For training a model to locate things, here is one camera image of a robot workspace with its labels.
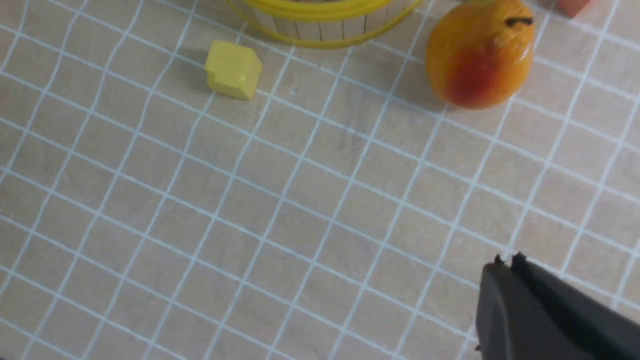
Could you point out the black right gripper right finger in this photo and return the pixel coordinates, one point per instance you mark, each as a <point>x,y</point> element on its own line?
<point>590,326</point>

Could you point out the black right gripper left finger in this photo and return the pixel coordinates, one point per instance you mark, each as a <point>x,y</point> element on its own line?
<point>512,324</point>

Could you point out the bamboo steamer tray yellow rim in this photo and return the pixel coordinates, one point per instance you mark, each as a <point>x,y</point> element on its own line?
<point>323,24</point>

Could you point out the checked beige tablecloth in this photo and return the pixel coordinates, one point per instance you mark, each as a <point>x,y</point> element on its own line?
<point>344,213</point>

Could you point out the orange plastic pear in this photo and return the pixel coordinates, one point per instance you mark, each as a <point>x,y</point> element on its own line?
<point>480,53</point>

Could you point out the salmon pink cube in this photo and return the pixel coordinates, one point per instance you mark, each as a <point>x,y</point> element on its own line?
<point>573,8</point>

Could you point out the yellow cube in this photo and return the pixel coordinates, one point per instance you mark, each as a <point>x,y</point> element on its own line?
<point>233,70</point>

